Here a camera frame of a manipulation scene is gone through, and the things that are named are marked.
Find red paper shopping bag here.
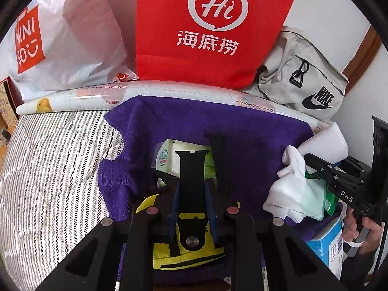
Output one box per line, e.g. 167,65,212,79
135,0,301,91

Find person's right hand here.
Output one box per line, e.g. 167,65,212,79
342,210,387,252

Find purple towel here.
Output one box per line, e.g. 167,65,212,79
97,95,343,284

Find white plastic shopping bag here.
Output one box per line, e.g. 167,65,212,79
9,0,138,102

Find mint green sock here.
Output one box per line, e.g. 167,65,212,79
300,177,329,222

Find white sock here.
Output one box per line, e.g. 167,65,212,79
262,123,349,226

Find small brown box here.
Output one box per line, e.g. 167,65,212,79
0,77,25,128

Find small yellow bag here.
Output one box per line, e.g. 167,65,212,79
135,192,228,270

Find large blue tissue pack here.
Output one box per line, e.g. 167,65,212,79
305,217,346,276

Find grey striped mattress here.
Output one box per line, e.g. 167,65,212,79
0,111,134,267

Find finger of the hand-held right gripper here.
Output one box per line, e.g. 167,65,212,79
304,153,337,185

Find small green tissue packet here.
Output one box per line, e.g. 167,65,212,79
154,139,217,188

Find rolled white printed sheet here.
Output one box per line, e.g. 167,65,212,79
16,80,334,132

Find green plastic packet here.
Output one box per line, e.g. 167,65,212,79
305,170,338,216

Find brown wooden frame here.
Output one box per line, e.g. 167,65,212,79
342,26,385,94

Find grey fabric bag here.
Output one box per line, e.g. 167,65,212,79
242,27,349,121

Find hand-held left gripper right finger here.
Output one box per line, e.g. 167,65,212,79
204,178,334,291

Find black watch strap with stud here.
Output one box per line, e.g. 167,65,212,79
175,149,210,251

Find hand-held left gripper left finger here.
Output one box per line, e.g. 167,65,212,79
36,179,182,291

